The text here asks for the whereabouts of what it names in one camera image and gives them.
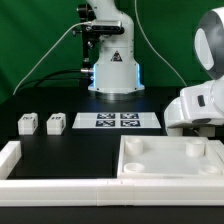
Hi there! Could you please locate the white square table top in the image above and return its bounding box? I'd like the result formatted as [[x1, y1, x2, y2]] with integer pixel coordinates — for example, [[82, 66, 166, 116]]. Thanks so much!
[[117, 135, 224, 179]]

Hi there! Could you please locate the white cable left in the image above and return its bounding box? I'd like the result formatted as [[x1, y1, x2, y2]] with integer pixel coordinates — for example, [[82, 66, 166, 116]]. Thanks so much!
[[12, 21, 93, 96]]

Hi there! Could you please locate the white left wall bar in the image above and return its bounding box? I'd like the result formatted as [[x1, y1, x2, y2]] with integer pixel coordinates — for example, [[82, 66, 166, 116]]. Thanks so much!
[[0, 141, 22, 180]]

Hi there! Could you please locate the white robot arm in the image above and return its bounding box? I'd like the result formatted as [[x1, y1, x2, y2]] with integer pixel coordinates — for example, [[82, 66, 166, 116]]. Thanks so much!
[[80, 0, 224, 136]]

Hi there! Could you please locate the green backdrop curtain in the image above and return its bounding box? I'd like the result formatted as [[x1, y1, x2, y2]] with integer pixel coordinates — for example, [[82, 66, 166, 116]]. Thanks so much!
[[0, 0, 224, 102]]

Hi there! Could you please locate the white cable right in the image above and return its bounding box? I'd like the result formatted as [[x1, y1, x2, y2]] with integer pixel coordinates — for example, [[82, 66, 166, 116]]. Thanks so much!
[[134, 0, 188, 88]]

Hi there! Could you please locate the black cable bundle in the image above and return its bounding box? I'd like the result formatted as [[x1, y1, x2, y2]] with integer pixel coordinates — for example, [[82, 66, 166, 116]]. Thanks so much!
[[14, 68, 93, 94]]

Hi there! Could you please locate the white sheet with tags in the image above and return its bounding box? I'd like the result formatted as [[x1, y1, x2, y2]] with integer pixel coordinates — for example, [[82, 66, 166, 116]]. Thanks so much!
[[72, 112, 161, 129]]

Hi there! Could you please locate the white front wall bar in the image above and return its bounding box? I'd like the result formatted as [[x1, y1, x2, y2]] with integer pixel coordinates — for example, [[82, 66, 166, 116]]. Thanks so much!
[[0, 179, 224, 207]]

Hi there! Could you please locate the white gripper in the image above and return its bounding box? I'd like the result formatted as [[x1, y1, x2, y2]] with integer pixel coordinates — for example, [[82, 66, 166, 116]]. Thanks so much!
[[164, 79, 224, 136]]

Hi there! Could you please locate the white cable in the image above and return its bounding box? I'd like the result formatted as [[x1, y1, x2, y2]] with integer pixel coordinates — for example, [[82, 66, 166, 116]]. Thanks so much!
[[134, 0, 188, 88], [12, 21, 93, 96]]

